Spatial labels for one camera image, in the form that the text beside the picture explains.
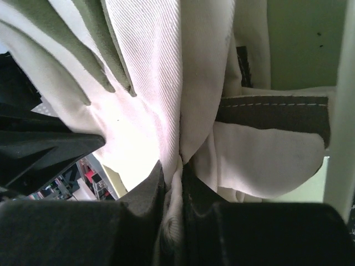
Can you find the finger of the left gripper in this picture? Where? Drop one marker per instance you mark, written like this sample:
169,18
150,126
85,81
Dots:
35,149

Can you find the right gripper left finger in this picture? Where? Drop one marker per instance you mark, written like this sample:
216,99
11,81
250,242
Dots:
121,232

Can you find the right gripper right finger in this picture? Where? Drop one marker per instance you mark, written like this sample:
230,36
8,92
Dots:
218,232

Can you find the white glove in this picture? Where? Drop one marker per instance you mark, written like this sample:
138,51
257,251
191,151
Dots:
263,143
66,49

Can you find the pale green storage basket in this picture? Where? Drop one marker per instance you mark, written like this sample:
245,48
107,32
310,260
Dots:
185,103

